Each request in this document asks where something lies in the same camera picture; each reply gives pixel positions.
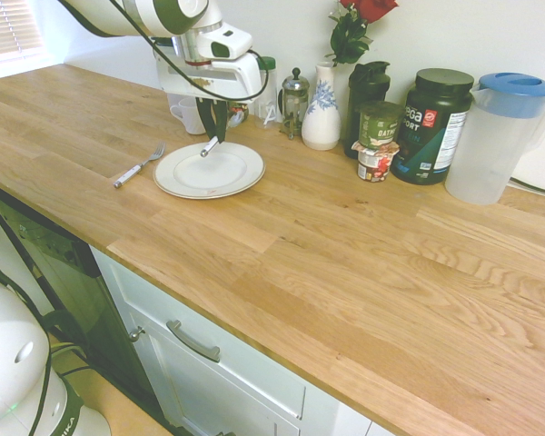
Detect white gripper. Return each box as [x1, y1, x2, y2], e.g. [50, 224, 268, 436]
[155, 53, 263, 144]

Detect white plate with gold rim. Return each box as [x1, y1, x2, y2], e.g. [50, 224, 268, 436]
[152, 143, 267, 200]

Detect white ceramic mug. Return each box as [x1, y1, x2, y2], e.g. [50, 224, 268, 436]
[169, 96, 208, 136]

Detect small printed jar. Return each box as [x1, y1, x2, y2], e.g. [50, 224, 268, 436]
[226, 102, 251, 129]

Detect clear jar with green lid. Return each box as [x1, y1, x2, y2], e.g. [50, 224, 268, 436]
[253, 55, 279, 130]

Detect glass and metal French press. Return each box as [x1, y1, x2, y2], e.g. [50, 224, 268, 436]
[277, 67, 311, 140]

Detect white vase with blue leaves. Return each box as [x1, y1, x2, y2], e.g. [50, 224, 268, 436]
[301, 62, 342, 152]

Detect black shaker bottle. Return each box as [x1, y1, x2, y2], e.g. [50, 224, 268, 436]
[342, 61, 391, 159]

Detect red rose bouquet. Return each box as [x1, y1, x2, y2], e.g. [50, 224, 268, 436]
[326, 0, 400, 68]

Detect green oatmeal cup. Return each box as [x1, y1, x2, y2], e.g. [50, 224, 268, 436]
[353, 100, 405, 149]

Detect red and white yogurt cup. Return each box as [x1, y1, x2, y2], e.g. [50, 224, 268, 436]
[350, 139, 401, 183]

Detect black dishwasher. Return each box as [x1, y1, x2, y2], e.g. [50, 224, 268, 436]
[0, 180, 167, 426]

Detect black protein powder tub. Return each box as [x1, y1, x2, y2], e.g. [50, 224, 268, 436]
[390, 67, 476, 185]

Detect white window blinds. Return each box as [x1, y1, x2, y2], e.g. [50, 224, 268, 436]
[0, 0, 51, 64]

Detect clear pitcher with blue lid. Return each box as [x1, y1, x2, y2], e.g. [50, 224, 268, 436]
[443, 71, 545, 206]

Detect white-handled metal fork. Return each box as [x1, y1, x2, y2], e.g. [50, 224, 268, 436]
[113, 141, 167, 190]

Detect silver drawer handle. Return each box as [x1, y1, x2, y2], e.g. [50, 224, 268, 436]
[165, 319, 222, 363]

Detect white drawer with handle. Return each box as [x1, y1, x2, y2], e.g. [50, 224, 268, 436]
[89, 247, 373, 436]

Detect black power cable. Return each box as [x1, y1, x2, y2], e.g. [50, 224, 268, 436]
[508, 176, 545, 205]

